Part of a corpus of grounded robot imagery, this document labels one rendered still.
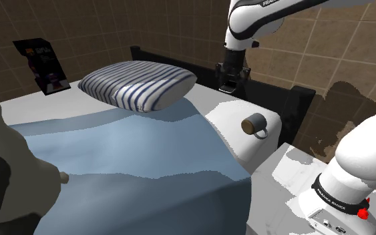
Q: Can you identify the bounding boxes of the large grey lumpy figure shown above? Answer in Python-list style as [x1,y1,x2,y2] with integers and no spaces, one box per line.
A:
[0,81,70,235]

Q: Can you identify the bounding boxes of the grey mug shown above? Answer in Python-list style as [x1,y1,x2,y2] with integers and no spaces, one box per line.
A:
[240,112,269,140]

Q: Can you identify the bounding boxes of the blue blanket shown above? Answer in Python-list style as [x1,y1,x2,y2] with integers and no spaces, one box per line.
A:
[9,97,252,235]

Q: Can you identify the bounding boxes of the blue striped white pillow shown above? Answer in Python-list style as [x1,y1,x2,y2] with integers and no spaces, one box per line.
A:
[77,60,198,113]

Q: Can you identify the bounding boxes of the black printed box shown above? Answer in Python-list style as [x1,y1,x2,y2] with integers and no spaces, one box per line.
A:
[13,37,71,96]

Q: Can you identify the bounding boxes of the bed with black headboard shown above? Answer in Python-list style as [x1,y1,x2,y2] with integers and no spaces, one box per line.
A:
[0,45,317,235]

